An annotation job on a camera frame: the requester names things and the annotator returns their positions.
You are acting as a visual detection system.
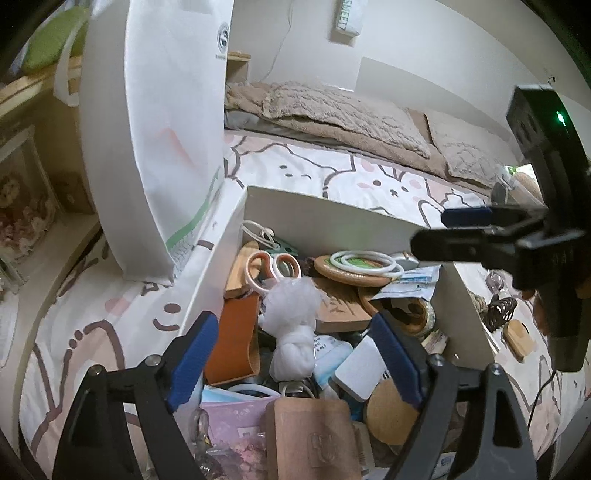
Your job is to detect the blue face mask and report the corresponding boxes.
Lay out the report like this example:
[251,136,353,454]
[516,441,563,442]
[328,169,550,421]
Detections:
[201,385,282,408]

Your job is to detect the white cardboard box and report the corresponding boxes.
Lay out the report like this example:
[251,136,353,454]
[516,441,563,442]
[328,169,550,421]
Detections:
[178,185,502,480]

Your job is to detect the black cable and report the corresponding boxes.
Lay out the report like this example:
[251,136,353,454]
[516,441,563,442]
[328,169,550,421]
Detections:
[526,369,561,428]

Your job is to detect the small beige fluffy pillow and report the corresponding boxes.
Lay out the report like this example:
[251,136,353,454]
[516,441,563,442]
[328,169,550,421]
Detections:
[425,111,509,190]

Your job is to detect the green cushion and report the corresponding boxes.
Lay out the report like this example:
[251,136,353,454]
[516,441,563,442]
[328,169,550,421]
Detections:
[23,7,88,75]

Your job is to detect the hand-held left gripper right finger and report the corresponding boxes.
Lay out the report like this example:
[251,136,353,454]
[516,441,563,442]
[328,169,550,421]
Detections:
[369,310,539,480]

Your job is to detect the white wall cable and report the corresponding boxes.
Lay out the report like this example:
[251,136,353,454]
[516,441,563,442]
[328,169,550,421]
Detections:
[265,0,296,84]

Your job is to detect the plain round cork coaster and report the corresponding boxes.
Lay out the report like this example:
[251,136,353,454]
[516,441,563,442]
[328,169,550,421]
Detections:
[365,378,422,446]

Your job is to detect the glitter tape roll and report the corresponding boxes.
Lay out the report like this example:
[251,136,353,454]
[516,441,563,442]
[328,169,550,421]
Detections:
[392,298,437,337]

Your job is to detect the white plastic ring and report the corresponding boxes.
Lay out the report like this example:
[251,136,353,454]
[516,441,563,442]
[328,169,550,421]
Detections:
[339,257,406,278]
[330,250,398,271]

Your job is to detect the white paper bag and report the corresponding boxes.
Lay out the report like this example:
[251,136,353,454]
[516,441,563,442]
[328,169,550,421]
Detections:
[54,0,232,284]

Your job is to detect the brown square board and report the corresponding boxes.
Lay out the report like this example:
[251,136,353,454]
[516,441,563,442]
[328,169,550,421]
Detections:
[265,397,363,480]

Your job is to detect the wooden shelf unit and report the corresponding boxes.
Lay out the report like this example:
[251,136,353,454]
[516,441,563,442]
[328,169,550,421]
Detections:
[0,69,103,365]

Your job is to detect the clear bag of things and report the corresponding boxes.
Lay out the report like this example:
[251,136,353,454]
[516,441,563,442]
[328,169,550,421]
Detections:
[489,166,542,207]

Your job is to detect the bunny print bedsheet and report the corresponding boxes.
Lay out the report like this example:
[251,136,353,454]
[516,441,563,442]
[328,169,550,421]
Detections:
[18,129,591,480]

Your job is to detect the green print cork coaster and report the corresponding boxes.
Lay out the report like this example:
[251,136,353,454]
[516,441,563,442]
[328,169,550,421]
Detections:
[314,253,393,288]

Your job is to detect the orange leather sleeve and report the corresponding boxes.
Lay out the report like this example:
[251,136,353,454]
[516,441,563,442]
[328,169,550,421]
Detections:
[203,293,262,386]

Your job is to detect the person's right hand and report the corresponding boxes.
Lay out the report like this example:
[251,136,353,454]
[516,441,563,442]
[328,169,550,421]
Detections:
[522,287,551,337]

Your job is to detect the large beige fluffy pillow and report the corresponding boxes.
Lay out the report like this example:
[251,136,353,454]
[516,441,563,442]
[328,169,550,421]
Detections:
[262,82,432,158]

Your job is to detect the oval wooden board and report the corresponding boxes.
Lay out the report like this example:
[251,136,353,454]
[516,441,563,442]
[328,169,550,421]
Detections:
[225,240,262,301]

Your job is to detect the orange white scissors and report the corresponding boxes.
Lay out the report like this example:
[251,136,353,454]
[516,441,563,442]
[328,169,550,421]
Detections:
[245,251,303,296]

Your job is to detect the clear doll display case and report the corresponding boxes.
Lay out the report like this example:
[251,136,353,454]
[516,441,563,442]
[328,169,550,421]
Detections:
[0,127,58,273]

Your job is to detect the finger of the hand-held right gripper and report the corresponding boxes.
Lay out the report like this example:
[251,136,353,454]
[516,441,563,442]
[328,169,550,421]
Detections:
[441,205,548,232]
[410,227,546,274]

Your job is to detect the white knotted plastic bag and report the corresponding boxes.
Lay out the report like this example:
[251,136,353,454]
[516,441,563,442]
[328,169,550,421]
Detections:
[257,277,324,381]

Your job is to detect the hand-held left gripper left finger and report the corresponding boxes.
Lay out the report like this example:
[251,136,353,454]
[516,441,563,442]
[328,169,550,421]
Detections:
[51,311,220,480]

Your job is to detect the beige fluffy blanket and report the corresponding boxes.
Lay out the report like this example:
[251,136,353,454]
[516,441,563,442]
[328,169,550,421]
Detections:
[224,82,509,190]

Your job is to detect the grey cloth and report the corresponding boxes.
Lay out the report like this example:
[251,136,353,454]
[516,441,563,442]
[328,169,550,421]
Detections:
[225,110,262,131]

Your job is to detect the white rounded pad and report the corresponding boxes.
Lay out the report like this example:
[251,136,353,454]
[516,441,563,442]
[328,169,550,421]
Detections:
[332,335,389,400]

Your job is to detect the wooden headboard shelf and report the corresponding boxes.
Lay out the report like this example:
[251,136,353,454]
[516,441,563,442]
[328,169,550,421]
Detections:
[226,52,252,84]

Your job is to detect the white cord loop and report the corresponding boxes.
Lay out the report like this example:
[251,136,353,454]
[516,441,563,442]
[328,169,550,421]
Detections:
[242,220,278,252]

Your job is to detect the face mask packet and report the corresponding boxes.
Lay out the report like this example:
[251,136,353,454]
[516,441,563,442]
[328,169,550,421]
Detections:
[314,337,354,388]

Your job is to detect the white hanging tissue pack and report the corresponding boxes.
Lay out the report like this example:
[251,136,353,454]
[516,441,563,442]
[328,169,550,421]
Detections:
[330,0,363,41]

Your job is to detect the white blue foil packet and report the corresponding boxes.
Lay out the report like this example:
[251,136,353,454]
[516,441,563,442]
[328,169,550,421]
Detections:
[397,266,441,285]
[369,281,437,302]

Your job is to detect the small beige box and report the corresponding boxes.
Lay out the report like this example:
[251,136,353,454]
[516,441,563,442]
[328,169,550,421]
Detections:
[422,332,448,356]

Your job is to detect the black hair claw clip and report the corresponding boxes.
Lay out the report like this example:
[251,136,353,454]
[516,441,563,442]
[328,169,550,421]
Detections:
[485,295,519,333]

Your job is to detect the brown kraft notebook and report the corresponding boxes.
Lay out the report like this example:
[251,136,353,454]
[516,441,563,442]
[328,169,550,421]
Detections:
[309,277,375,333]

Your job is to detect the wooden ring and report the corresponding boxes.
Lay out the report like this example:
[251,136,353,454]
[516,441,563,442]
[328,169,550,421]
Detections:
[359,286,402,319]

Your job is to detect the wooden oval box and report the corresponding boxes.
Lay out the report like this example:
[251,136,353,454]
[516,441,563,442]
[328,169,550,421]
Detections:
[502,319,533,363]

